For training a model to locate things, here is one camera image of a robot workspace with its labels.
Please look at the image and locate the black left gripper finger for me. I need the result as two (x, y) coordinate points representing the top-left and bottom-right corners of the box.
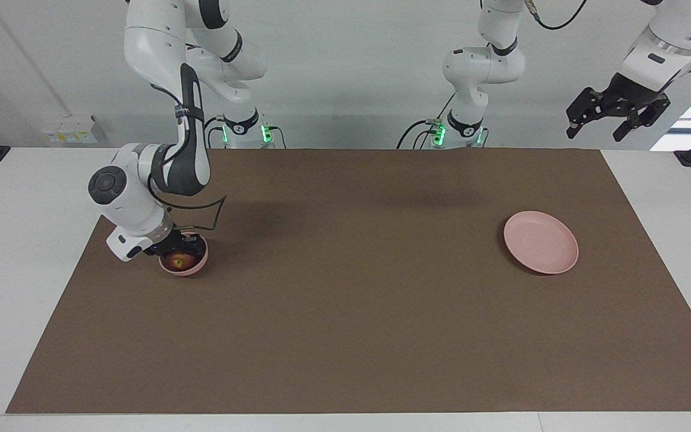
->
(613, 96), (671, 142)
(566, 87), (616, 140)

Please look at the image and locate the pink bowl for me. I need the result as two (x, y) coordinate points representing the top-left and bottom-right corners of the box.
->
(158, 232), (209, 277)

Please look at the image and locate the pink plate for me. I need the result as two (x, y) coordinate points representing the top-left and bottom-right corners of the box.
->
(504, 211), (579, 275)

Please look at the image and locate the brown table mat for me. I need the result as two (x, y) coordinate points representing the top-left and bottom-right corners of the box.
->
(7, 148), (691, 415)

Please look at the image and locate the black right arm gripper cable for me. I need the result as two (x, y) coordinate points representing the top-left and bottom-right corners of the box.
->
(148, 174), (228, 232)

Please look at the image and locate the black arm gripper cable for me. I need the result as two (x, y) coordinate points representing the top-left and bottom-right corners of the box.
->
(148, 174), (228, 232)
(528, 0), (691, 74)

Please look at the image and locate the black left arm gripper cable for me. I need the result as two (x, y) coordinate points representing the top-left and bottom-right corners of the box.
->
(528, 0), (691, 74)

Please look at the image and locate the black right arm base cable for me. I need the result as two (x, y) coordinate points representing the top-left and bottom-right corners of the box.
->
(202, 116), (227, 149)

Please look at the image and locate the black arm base cable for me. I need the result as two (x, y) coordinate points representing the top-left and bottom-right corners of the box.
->
(202, 116), (227, 149)
(398, 93), (457, 149)

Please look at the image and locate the white wall socket box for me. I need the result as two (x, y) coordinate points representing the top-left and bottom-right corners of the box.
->
(40, 114), (107, 145)

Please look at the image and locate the black left arm base cable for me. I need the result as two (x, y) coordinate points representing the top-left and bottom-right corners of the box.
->
(398, 93), (457, 149)

